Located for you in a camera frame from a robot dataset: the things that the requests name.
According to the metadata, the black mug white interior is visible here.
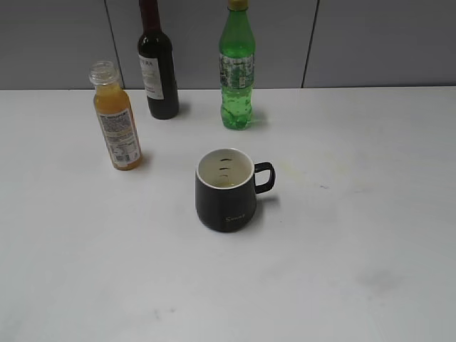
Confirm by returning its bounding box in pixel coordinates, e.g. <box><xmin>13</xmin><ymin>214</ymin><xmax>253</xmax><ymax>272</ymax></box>
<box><xmin>195</xmin><ymin>148</ymin><xmax>276</xmax><ymax>233</ymax></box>

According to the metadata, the orange juice plastic bottle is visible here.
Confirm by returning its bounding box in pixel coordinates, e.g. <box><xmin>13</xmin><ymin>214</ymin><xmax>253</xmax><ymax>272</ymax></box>
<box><xmin>89</xmin><ymin>61</ymin><xmax>143</xmax><ymax>171</ymax></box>

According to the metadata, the green plastic soda bottle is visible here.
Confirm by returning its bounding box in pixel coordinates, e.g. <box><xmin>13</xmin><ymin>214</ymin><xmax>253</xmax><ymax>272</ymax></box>
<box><xmin>219</xmin><ymin>1</ymin><xmax>256</xmax><ymax>130</ymax></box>

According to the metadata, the dark red wine bottle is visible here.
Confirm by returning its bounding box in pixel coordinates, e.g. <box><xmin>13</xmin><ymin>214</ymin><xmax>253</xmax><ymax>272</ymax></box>
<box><xmin>138</xmin><ymin>1</ymin><xmax>180</xmax><ymax>120</ymax></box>

